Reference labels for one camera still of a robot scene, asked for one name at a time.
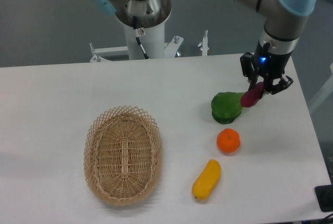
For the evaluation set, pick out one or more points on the purple sweet potato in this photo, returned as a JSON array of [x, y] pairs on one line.
[[252, 96]]

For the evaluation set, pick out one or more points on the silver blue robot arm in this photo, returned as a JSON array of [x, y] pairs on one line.
[[285, 21]]

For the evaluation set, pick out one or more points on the orange tangerine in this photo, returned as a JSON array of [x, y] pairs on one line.
[[228, 140]]

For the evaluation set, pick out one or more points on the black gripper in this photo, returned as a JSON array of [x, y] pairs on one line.
[[267, 65]]

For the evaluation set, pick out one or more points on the black device at table edge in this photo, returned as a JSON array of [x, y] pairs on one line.
[[324, 197]]

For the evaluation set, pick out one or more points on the yellow mango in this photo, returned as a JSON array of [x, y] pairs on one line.
[[207, 180]]

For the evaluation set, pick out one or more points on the green leafy vegetable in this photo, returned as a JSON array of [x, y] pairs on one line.
[[226, 107]]

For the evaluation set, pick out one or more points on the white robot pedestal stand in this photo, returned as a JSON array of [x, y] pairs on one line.
[[144, 27]]

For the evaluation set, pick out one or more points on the woven wicker basket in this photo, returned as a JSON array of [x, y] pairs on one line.
[[123, 156]]

